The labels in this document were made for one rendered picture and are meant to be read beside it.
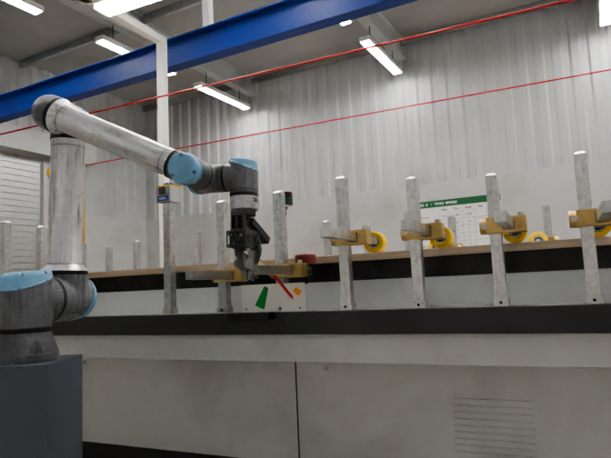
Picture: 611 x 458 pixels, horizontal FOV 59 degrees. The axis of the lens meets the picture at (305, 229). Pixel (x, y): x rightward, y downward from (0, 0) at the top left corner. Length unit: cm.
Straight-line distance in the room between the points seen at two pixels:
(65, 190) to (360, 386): 125
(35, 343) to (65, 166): 59
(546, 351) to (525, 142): 751
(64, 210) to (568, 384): 174
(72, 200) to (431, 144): 795
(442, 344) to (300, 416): 71
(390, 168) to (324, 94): 198
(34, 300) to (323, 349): 93
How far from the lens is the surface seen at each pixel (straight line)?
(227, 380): 239
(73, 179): 200
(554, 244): 195
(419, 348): 183
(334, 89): 1041
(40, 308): 182
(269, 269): 180
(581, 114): 919
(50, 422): 176
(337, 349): 192
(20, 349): 180
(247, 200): 168
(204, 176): 165
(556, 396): 201
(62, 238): 197
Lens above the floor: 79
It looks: 6 degrees up
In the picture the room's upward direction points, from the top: 3 degrees counter-clockwise
